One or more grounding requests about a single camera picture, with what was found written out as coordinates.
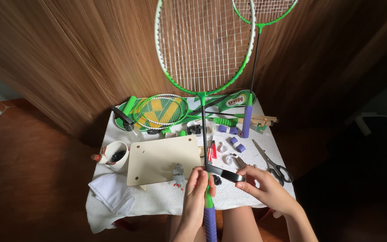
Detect green racket dark shaft purple grip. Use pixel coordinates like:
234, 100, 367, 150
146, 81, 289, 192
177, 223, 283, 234
231, 0, 299, 139

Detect white stool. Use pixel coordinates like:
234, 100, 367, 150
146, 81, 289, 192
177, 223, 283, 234
345, 71, 387, 137

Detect small grey metal clamp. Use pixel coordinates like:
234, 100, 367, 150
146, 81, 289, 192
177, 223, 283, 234
172, 163, 186, 191

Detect clear spray bottle black trigger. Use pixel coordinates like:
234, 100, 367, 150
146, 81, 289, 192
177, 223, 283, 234
111, 106, 144, 142

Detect white towel table cover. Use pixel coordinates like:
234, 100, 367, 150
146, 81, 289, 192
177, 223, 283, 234
86, 97, 297, 234

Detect light wooden board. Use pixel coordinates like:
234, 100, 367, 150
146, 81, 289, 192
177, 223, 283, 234
126, 135, 204, 187

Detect metal pliers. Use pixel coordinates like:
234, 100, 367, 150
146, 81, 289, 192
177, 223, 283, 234
232, 153, 258, 169

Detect green white racket purple grip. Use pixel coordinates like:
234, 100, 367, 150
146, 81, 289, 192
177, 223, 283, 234
155, 0, 256, 242

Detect person's left hand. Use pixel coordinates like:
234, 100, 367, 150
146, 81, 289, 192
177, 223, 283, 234
181, 166, 217, 231

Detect black handled scissors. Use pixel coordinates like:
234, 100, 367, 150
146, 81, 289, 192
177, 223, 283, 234
252, 139, 295, 187

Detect long purple grip roll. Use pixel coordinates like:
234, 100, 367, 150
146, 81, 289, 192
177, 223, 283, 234
218, 125, 239, 135

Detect person's right hand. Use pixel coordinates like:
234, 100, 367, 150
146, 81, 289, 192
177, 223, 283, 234
235, 164, 295, 220

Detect white mug with figurine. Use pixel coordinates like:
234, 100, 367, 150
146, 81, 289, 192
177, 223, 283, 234
91, 140, 130, 173

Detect green foam grip roll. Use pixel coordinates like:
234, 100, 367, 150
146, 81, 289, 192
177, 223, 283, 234
123, 96, 137, 117

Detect small green box with peg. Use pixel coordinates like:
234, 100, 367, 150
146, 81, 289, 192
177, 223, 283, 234
249, 118, 267, 134

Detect black grip tape strip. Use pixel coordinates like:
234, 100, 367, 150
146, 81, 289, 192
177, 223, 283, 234
206, 164, 246, 184

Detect black clip bundle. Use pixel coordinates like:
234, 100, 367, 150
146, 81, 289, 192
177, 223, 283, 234
186, 124, 203, 136

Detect white green racket wooden handle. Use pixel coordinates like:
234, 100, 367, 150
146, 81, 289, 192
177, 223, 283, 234
133, 94, 279, 131

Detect green white racket cover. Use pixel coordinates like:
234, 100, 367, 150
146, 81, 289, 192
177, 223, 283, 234
114, 90, 256, 131

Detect folded white towel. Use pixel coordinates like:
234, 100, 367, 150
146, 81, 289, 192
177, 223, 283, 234
88, 173, 136, 216

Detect person's right leg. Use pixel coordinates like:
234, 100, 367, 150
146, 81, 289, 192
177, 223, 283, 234
221, 206, 264, 242

